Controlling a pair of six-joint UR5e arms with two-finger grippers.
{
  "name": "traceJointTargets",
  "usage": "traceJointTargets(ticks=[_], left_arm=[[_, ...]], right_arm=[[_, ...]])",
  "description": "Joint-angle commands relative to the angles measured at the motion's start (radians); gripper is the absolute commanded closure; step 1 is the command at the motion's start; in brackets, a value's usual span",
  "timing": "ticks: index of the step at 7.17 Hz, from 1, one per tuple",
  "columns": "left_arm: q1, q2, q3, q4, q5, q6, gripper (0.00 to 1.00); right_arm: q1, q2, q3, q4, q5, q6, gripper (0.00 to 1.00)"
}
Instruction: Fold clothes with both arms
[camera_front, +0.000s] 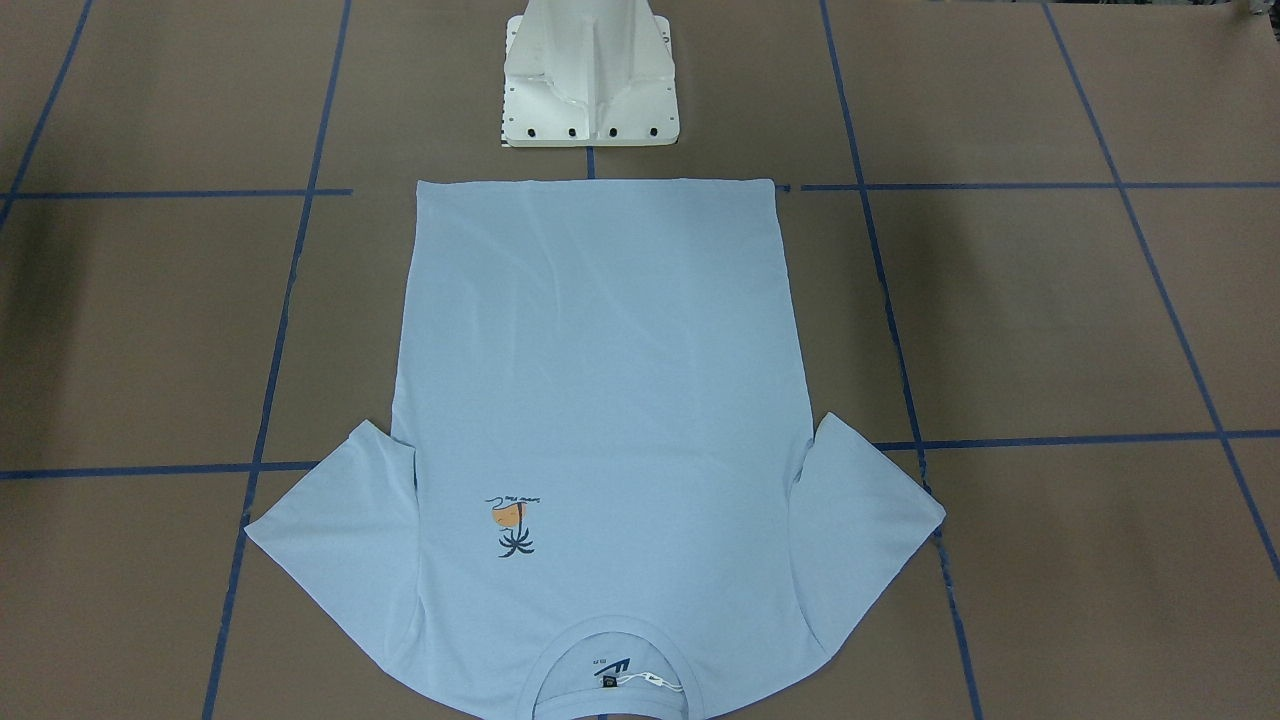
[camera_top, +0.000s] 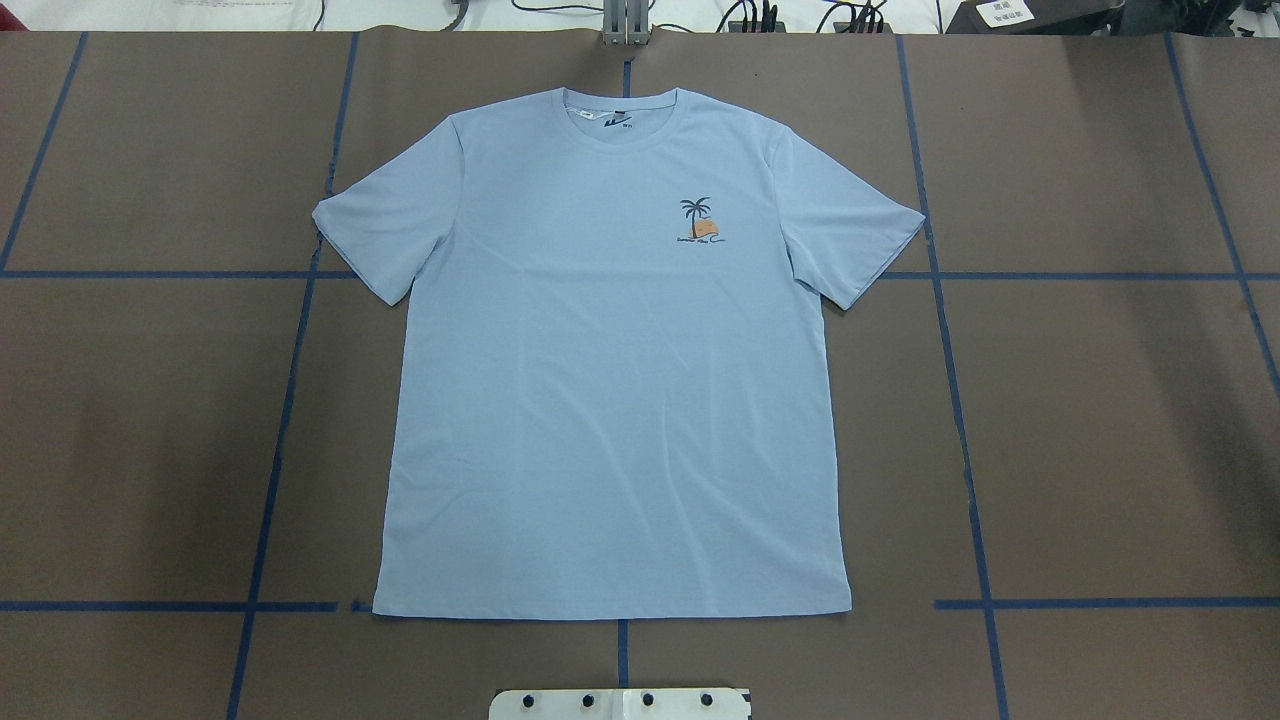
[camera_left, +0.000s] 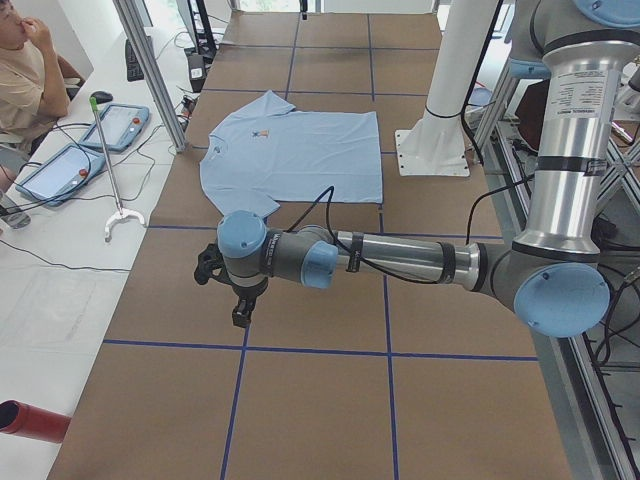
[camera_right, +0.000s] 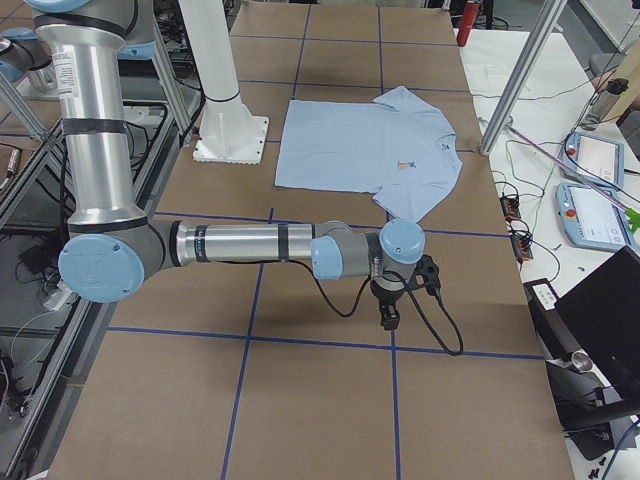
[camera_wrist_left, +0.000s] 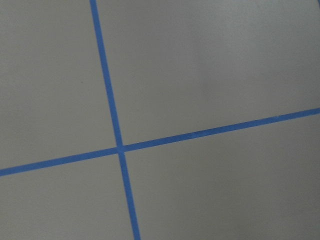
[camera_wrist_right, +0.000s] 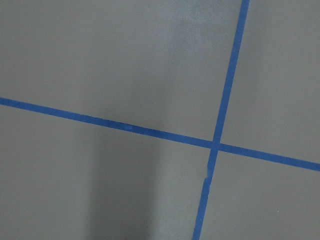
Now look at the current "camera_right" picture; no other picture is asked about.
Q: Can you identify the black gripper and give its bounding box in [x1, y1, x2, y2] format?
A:
[370, 281, 403, 330]

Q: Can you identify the light blue t-shirt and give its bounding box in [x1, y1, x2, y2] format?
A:
[275, 86, 462, 222]

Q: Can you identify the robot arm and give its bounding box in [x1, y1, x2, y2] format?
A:
[31, 1, 425, 330]

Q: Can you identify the orange relay board near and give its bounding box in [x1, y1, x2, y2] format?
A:
[510, 232, 533, 263]

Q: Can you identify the orange relay board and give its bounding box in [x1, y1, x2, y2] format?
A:
[510, 232, 533, 263]
[499, 196, 521, 221]

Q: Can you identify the orange relay board far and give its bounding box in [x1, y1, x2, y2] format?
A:
[499, 196, 521, 221]

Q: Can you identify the black laptop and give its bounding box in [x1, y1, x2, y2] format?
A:
[556, 246, 639, 398]

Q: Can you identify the black monitor stand device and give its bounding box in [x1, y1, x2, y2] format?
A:
[523, 279, 639, 460]

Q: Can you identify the near teach pendant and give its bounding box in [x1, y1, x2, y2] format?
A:
[555, 183, 637, 252]

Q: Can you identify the teach pendant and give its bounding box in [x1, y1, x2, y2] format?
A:
[561, 131, 624, 189]
[555, 183, 637, 252]

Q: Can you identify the far teach pendant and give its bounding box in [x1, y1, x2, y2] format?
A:
[561, 131, 624, 189]

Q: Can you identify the clear water bottle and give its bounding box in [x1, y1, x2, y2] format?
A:
[582, 78, 629, 131]

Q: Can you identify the red cylinder bottle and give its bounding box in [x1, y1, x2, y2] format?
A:
[456, 0, 479, 47]

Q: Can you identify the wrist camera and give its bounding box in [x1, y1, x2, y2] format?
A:
[415, 254, 441, 298]

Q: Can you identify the white camera mast base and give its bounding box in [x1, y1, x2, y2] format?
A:
[179, 0, 269, 165]

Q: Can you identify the aluminium frame post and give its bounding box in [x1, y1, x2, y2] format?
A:
[479, 0, 567, 155]

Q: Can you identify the aluminium side frame rail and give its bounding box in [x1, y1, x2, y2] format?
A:
[1, 45, 193, 479]

